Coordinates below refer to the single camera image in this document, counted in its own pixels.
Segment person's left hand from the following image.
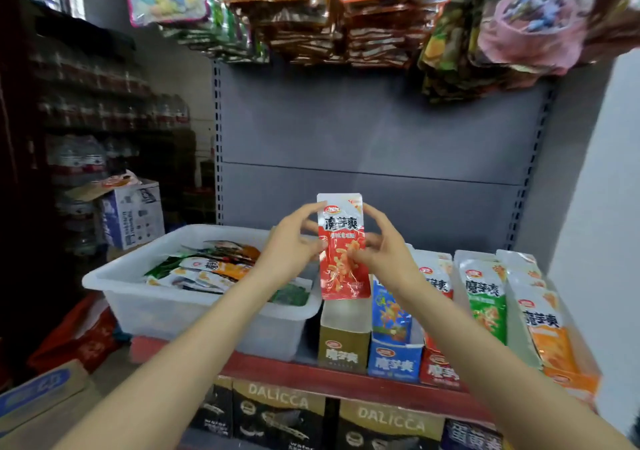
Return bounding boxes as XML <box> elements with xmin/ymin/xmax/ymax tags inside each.
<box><xmin>255</xmin><ymin>203</ymin><xmax>326</xmax><ymax>286</ymax></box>

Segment person's right hand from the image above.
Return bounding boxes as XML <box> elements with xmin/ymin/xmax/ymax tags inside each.
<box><xmin>352</xmin><ymin>205</ymin><xmax>426</xmax><ymax>296</ymax></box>

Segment pile of snack packets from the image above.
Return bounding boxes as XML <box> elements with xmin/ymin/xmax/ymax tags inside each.
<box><xmin>145</xmin><ymin>239</ymin><xmax>311</xmax><ymax>308</ymax></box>

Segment gold display box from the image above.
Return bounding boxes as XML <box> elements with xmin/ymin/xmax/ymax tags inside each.
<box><xmin>318</xmin><ymin>295</ymin><xmax>373</xmax><ymax>374</ymax></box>

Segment blue display box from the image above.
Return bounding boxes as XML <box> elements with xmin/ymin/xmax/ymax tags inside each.
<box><xmin>368</xmin><ymin>315</ymin><xmax>426</xmax><ymax>384</ymax></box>

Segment white plastic bin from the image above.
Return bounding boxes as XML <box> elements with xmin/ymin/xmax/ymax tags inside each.
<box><xmin>82</xmin><ymin>225</ymin><xmax>323</xmax><ymax>363</ymax></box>

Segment orange snack packets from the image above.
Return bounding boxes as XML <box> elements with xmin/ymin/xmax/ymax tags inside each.
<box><xmin>497</xmin><ymin>249</ymin><xmax>579</xmax><ymax>374</ymax></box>

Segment person's right forearm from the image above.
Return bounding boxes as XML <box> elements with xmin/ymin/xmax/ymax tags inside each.
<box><xmin>395</xmin><ymin>275</ymin><xmax>631</xmax><ymax>450</ymax></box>

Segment person's left forearm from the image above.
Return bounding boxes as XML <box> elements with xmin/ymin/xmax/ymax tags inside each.
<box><xmin>55</xmin><ymin>265</ymin><xmax>291</xmax><ymax>450</ymax></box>

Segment white blue carton box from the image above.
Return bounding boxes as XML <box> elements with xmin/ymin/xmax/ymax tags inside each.
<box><xmin>65</xmin><ymin>171</ymin><xmax>166</xmax><ymax>256</ymax></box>

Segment hanging yellow green snack bags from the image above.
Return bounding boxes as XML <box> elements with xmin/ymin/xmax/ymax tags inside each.
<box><xmin>420</xmin><ymin>5</ymin><xmax>501</xmax><ymax>104</ymax></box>

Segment blue print cardboard carton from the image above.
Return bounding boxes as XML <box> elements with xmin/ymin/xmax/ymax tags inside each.
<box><xmin>0</xmin><ymin>359</ymin><xmax>101</xmax><ymax>450</ymax></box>

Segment orange-edged clear candy bag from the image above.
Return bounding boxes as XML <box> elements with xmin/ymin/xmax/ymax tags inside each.
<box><xmin>585</xmin><ymin>0</ymin><xmax>640</xmax><ymax>61</ymax></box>

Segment black display carton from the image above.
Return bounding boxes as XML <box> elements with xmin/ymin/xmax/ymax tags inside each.
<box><xmin>232</xmin><ymin>379</ymin><xmax>328</xmax><ymax>450</ymax></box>
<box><xmin>190</xmin><ymin>375</ymin><xmax>236</xmax><ymax>438</ymax></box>
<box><xmin>337</xmin><ymin>399</ymin><xmax>446</xmax><ymax>450</ymax></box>

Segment yellow blue biscuit carton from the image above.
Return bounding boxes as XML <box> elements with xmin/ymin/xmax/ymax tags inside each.
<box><xmin>440</xmin><ymin>419</ymin><xmax>506</xmax><ymax>450</ymax></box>

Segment row of hanging green bags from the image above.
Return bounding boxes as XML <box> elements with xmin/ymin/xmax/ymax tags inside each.
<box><xmin>160</xmin><ymin>0</ymin><xmax>271</xmax><ymax>66</ymax></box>

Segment row of hanging brown bags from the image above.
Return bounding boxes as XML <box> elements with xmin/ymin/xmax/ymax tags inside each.
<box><xmin>220</xmin><ymin>0</ymin><xmax>451</xmax><ymax>71</ymax></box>

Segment red plastic bag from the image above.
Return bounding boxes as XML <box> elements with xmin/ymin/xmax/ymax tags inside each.
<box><xmin>27</xmin><ymin>293</ymin><xmax>119</xmax><ymax>374</ymax></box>

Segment dark rack of bottled water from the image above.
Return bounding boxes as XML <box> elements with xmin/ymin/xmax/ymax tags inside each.
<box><xmin>30</xmin><ymin>25</ymin><xmax>216</xmax><ymax>226</ymax></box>

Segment hanging pink candy bag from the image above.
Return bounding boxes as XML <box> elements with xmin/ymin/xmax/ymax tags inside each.
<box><xmin>470</xmin><ymin>0</ymin><xmax>591</xmax><ymax>76</ymax></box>

